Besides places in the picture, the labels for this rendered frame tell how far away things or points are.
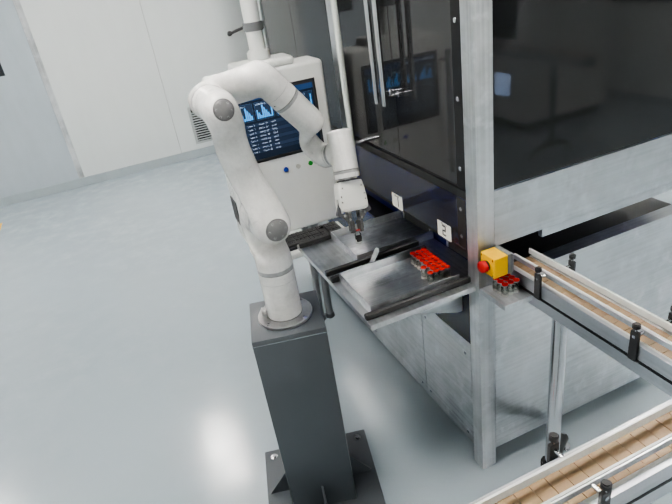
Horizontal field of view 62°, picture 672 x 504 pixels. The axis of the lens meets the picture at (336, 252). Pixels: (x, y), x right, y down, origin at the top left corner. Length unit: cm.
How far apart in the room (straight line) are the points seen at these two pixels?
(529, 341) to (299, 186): 121
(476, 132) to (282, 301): 81
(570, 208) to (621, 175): 23
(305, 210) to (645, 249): 144
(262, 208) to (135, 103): 540
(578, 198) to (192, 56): 557
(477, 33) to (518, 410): 146
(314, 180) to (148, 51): 456
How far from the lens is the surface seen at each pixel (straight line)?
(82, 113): 699
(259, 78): 163
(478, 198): 178
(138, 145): 708
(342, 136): 179
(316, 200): 265
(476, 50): 166
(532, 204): 194
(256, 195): 167
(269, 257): 178
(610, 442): 138
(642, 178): 228
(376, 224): 241
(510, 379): 228
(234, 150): 163
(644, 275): 253
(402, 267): 207
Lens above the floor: 191
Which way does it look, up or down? 28 degrees down
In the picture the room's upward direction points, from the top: 9 degrees counter-clockwise
